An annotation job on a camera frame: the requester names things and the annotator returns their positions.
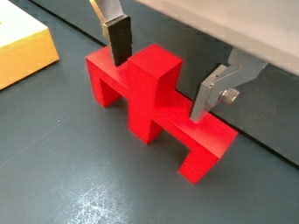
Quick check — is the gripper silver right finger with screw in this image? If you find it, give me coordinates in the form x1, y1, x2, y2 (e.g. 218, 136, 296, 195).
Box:
189, 48, 266, 123

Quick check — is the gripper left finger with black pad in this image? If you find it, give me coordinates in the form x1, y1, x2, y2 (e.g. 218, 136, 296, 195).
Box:
88, 0, 132, 67

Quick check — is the red cross-shaped block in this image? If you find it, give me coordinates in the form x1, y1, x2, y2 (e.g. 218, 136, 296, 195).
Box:
85, 45, 237, 184

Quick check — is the yellow base board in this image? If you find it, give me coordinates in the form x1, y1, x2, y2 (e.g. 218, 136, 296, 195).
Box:
0, 0, 59, 90

